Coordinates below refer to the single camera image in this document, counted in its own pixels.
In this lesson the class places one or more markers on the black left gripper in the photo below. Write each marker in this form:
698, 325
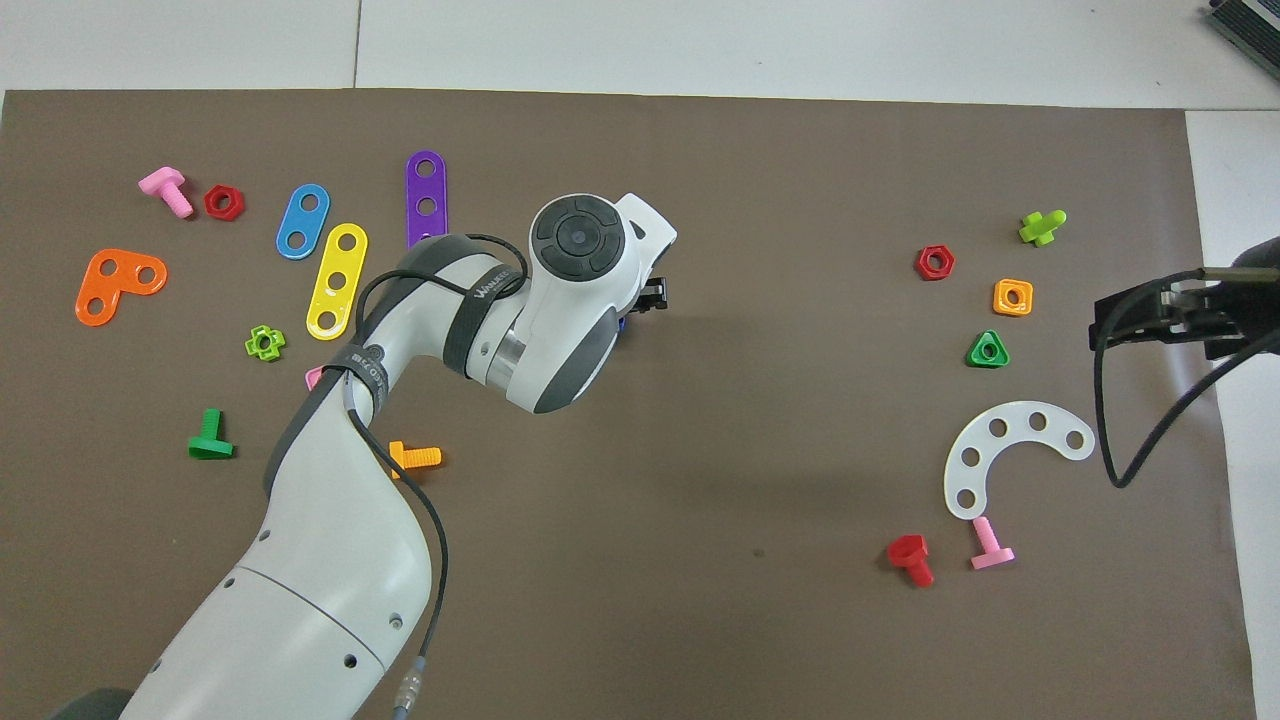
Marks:
655, 295

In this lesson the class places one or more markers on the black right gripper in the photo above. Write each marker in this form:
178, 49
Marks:
1170, 318

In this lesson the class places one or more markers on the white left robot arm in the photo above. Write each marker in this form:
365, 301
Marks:
330, 560

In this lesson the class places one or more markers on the lime cross-head bolt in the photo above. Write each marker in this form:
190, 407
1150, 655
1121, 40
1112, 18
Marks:
1040, 230

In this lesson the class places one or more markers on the orange square nut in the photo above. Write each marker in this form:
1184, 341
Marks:
999, 298

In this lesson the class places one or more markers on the white curved perforated plate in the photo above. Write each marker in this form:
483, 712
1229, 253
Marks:
1018, 422

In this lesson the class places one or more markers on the green triangle nut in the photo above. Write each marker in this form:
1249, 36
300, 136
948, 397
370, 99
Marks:
975, 357

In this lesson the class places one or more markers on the brown table mat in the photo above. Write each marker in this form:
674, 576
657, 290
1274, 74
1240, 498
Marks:
700, 500

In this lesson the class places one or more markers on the purple four-hole plate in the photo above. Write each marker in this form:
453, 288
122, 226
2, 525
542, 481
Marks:
427, 188

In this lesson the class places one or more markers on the red hexagon nut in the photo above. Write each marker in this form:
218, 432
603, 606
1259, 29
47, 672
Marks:
211, 203
921, 263

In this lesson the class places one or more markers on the orange plastic bolt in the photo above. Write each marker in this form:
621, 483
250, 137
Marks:
420, 458

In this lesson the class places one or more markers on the pink plastic bolt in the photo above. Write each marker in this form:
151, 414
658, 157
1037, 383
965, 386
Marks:
160, 182
990, 555

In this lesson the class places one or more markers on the yellow three-hole plate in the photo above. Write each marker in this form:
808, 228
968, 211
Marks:
342, 262

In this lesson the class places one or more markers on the grey ribbed device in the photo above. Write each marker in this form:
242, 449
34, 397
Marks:
1250, 18

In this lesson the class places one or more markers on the red plastic bolt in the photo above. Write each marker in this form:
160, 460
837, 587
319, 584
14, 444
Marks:
908, 550

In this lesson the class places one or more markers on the pink square nut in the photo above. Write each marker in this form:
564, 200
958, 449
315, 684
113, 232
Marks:
312, 378

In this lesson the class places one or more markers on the blue two-hole plate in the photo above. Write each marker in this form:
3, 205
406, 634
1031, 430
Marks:
303, 221

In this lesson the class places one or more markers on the lime cross nut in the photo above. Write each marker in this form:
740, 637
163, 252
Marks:
251, 344

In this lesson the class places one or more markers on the green plastic bolt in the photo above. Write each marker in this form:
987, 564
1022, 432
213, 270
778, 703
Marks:
210, 445

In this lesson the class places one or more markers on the orange heart-shaped plate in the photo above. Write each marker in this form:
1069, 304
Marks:
125, 285

